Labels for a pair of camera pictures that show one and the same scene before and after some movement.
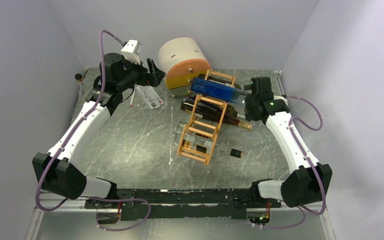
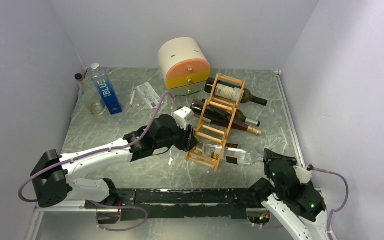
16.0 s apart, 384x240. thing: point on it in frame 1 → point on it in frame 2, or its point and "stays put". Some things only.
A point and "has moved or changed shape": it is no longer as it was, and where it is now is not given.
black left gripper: x=152 y=79 → x=188 y=139
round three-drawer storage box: x=181 y=60 stays put
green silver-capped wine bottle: x=231 y=110 → x=240 y=116
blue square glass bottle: x=218 y=90 has moved or changed shape
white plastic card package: x=149 y=96 stays put
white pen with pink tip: x=131 y=101 stays put
